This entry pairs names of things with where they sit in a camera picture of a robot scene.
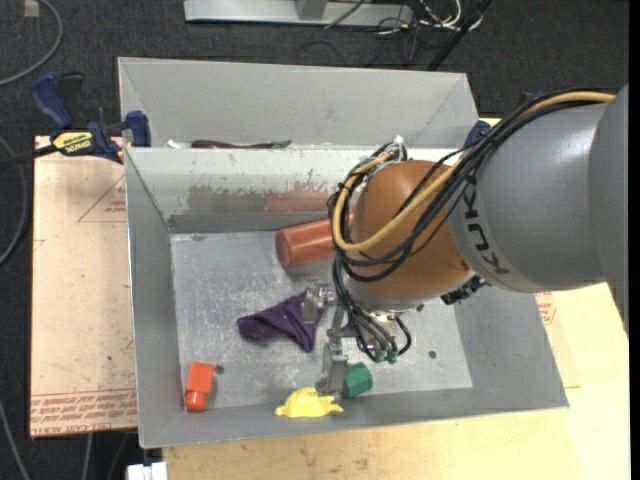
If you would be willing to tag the orange bottle-shaped block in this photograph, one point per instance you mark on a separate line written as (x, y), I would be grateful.
(199, 385)

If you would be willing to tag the grey metal bin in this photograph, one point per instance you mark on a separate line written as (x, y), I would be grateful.
(240, 278)

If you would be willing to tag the green block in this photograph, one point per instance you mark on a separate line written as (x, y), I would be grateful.
(358, 380)

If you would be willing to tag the purple cloth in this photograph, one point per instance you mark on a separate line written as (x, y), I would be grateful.
(282, 320)

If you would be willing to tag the yellow toy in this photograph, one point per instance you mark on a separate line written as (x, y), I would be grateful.
(305, 404)

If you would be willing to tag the red-orange plastic cup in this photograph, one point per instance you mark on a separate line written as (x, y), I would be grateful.
(302, 245)

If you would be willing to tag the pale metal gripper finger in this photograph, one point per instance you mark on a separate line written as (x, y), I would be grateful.
(333, 370)
(313, 305)

